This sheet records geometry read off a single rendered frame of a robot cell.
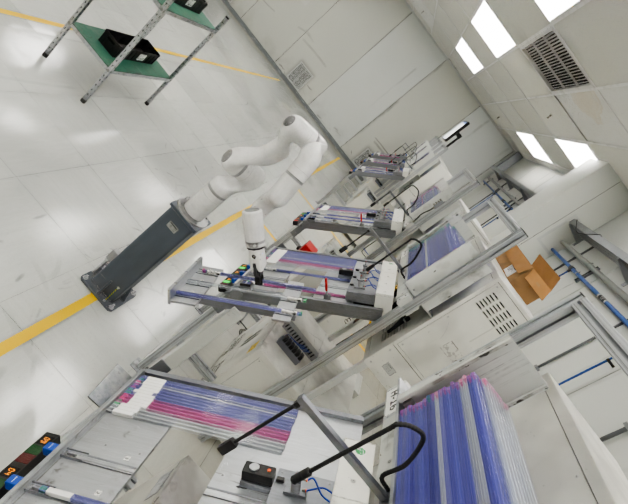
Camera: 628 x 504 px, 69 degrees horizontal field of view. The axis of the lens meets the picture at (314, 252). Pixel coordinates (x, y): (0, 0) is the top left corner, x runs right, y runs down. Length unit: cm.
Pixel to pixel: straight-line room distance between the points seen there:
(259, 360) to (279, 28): 960
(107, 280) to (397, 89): 888
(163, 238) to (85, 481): 141
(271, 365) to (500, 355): 136
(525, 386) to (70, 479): 109
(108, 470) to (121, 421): 18
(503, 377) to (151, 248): 180
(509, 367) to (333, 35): 1014
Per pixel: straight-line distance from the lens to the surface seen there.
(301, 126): 198
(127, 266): 260
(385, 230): 348
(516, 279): 243
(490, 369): 124
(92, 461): 133
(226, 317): 199
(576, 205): 542
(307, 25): 1116
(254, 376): 241
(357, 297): 213
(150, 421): 141
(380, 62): 1082
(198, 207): 233
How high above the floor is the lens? 184
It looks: 20 degrees down
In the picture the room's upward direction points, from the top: 53 degrees clockwise
